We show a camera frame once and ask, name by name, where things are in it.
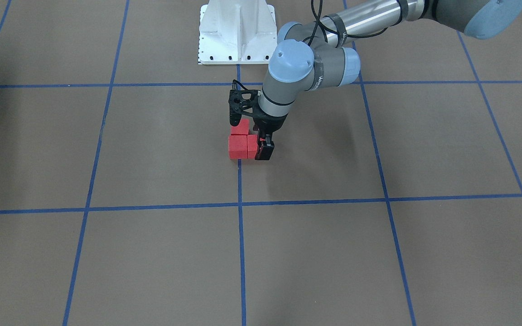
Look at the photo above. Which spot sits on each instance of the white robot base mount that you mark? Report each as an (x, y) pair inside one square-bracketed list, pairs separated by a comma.
[(236, 32)]

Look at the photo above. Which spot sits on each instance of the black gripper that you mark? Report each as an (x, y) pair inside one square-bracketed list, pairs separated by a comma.
[(270, 123)]

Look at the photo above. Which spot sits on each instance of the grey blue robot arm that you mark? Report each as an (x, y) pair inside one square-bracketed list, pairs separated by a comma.
[(309, 57)]

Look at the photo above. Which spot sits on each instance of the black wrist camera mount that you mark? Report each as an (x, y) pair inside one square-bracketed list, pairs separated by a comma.
[(243, 102)]

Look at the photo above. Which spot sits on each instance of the red block placed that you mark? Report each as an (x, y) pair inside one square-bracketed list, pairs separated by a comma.
[(242, 128), (238, 147), (252, 146)]

